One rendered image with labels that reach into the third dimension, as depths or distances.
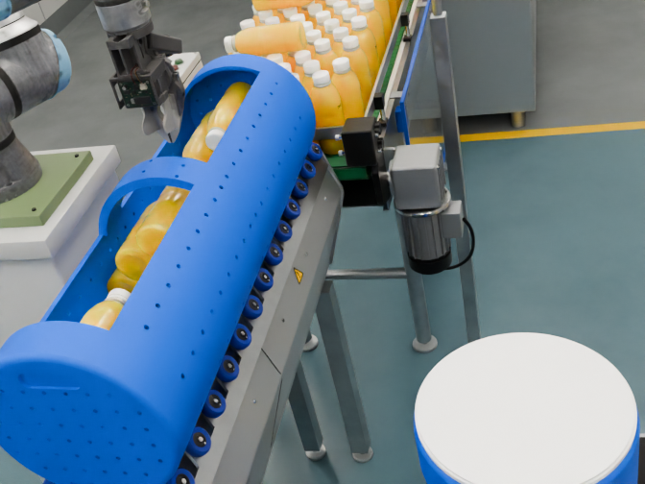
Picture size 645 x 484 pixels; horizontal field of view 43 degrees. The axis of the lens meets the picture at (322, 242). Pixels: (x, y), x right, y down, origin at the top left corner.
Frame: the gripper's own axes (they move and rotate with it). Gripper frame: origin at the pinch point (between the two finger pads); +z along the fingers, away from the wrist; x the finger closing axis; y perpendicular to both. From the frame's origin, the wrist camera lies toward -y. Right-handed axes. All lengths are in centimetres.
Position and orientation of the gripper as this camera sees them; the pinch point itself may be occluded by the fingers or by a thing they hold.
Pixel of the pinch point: (171, 133)
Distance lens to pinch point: 142.4
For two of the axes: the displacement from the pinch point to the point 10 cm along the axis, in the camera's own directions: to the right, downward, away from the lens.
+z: 1.9, 8.0, 5.8
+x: 9.6, -0.3, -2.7
